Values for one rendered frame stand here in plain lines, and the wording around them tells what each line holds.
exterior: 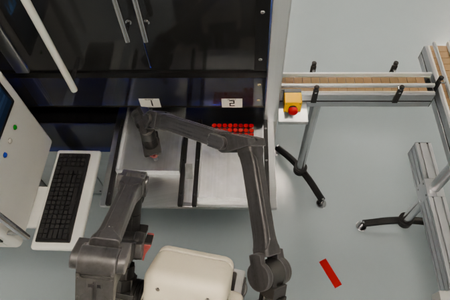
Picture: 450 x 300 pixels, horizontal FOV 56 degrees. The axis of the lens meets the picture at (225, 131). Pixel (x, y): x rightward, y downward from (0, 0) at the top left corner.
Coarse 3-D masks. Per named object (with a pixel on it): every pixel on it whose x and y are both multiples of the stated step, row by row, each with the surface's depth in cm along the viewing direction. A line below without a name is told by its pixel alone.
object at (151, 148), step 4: (156, 132) 167; (156, 136) 161; (156, 140) 161; (144, 144) 161; (148, 144) 160; (152, 144) 161; (156, 144) 163; (144, 148) 164; (148, 148) 163; (152, 148) 163; (156, 148) 164; (160, 148) 164; (144, 152) 163; (148, 152) 163; (152, 152) 163; (156, 152) 163; (160, 152) 163; (148, 156) 163
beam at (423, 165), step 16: (416, 144) 215; (416, 160) 214; (432, 160) 210; (416, 176) 214; (432, 176) 205; (432, 192) 201; (432, 208) 197; (448, 208) 196; (432, 224) 196; (448, 224) 194; (432, 240) 196; (448, 240) 188; (432, 256) 196; (448, 256) 185; (448, 272) 181; (448, 288) 180
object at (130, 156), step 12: (132, 108) 192; (156, 108) 192; (168, 108) 192; (180, 108) 191; (132, 120) 189; (132, 132) 186; (168, 132) 185; (120, 144) 179; (132, 144) 182; (168, 144) 182; (180, 144) 182; (120, 156) 178; (132, 156) 179; (144, 156) 179; (168, 156) 179; (180, 156) 175; (120, 168) 176; (132, 168) 176; (144, 168) 176; (156, 168) 176; (168, 168) 176; (180, 168) 175
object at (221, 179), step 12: (204, 144) 181; (204, 156) 178; (216, 156) 178; (228, 156) 177; (204, 168) 175; (216, 168) 175; (228, 168) 174; (240, 168) 174; (204, 180) 172; (216, 180) 172; (228, 180) 172; (240, 180) 171; (204, 192) 169; (216, 192) 169; (228, 192) 169; (240, 192) 169
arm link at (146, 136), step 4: (140, 124) 157; (140, 128) 156; (140, 132) 155; (144, 132) 155; (148, 132) 155; (152, 132) 155; (144, 136) 155; (148, 136) 155; (152, 136) 157; (144, 140) 158; (148, 140) 157; (152, 140) 158
